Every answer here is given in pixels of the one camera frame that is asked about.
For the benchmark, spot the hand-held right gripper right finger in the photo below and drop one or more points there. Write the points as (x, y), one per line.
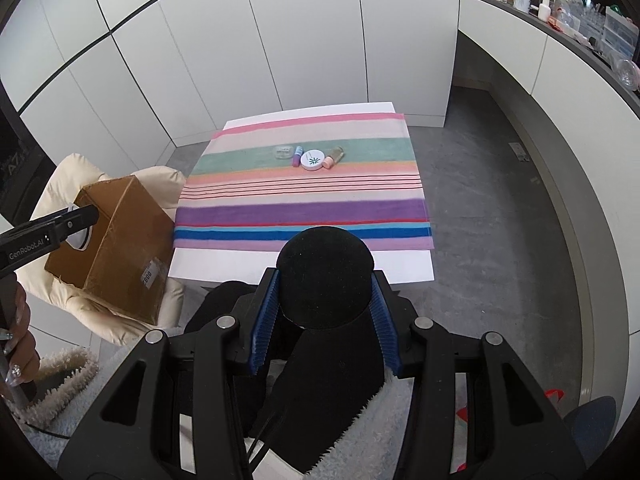
(385, 325)

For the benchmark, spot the black round case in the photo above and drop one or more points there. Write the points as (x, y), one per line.
(325, 270)

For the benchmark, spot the white round compact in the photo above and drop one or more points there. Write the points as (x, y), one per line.
(313, 160)

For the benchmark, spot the floor socket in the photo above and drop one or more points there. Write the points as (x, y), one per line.
(520, 151)

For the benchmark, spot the clear round jar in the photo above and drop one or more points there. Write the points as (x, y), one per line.
(627, 72)

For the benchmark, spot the cream padded armchair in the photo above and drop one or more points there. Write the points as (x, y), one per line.
(55, 175)

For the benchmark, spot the black glossy screen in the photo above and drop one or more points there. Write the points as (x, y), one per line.
(20, 170)

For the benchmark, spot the striped colourful cloth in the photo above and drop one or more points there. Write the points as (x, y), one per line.
(300, 210)

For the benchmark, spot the white table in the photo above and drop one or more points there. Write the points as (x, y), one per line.
(225, 265)

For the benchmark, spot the person's left hand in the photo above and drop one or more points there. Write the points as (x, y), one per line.
(22, 355)

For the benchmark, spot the brown cardboard box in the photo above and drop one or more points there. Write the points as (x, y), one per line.
(125, 240)

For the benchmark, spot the person's fluffy fleece jacket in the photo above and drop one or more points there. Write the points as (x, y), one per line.
(380, 425)

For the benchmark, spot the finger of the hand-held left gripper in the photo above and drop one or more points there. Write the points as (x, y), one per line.
(75, 220)

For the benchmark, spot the clear small case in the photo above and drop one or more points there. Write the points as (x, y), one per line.
(283, 151)

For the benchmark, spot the clear plastic drawer organizer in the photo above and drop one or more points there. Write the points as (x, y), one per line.
(620, 35)

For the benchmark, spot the tan small bottle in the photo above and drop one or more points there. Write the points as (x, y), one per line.
(338, 154)

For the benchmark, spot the small white bottle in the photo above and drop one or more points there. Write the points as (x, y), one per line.
(544, 11)

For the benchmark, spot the purple small tube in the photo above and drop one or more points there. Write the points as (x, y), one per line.
(298, 156)

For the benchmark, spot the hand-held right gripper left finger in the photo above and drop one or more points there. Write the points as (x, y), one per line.
(265, 320)

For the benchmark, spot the dark blue rounded seat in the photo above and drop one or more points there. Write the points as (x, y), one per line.
(595, 420)

